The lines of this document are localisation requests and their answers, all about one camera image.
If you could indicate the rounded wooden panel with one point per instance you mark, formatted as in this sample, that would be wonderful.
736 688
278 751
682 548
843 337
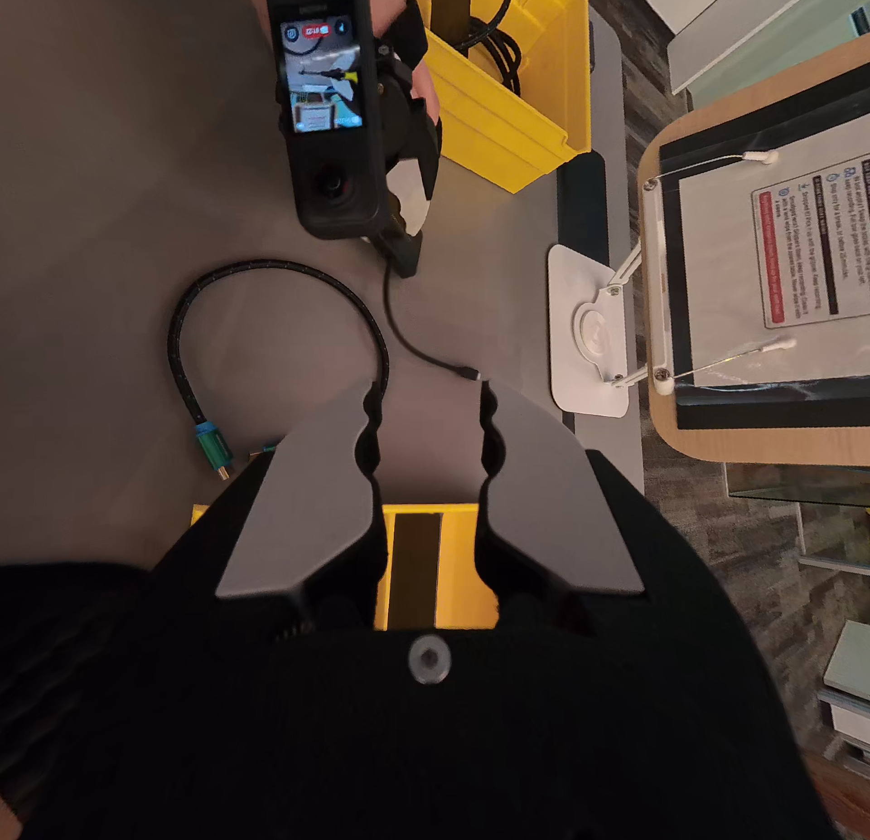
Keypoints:
747 445

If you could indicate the black bin divider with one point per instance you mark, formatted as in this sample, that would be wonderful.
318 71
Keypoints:
454 3
418 568

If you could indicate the white display stand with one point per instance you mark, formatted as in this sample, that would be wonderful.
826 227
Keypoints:
567 282

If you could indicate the instruction sheet in plastic sleeve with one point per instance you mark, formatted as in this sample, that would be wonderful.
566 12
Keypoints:
720 275

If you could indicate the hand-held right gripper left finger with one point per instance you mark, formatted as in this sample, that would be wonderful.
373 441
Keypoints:
299 513

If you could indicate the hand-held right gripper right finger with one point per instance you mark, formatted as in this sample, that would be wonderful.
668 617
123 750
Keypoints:
564 513

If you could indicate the person's left hand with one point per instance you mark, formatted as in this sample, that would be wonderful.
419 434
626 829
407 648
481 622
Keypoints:
387 3

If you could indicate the black hdmi adapter hub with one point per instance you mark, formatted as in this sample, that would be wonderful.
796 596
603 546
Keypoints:
404 258

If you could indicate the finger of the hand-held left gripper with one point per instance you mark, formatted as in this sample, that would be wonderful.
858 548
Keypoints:
411 201

